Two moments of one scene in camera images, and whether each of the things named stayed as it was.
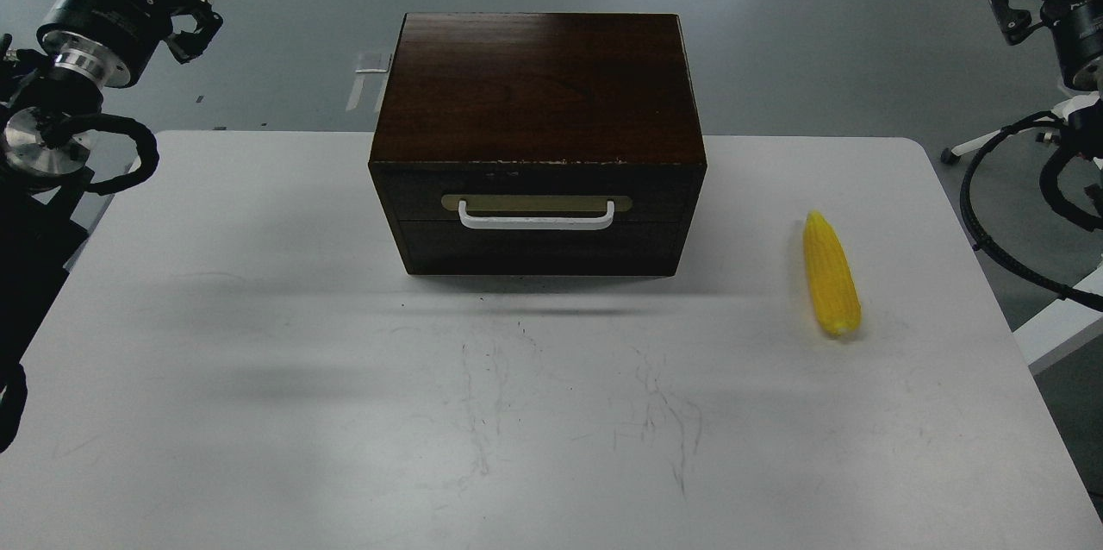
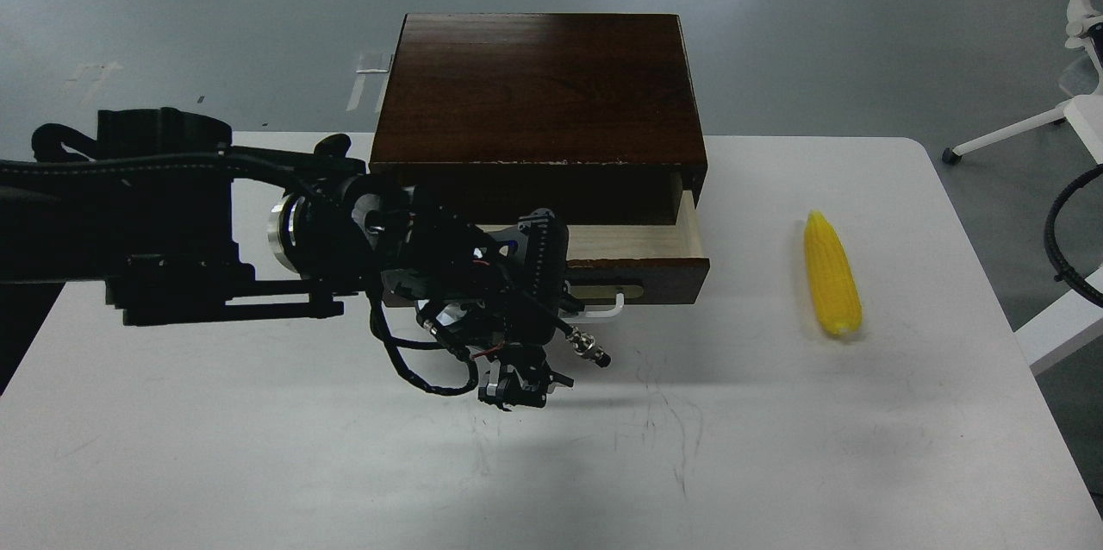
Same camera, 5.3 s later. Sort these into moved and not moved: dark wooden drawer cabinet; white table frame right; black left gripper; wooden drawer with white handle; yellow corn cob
Moved: black left gripper; wooden drawer with white handle
Not moved: dark wooden drawer cabinet; white table frame right; yellow corn cob
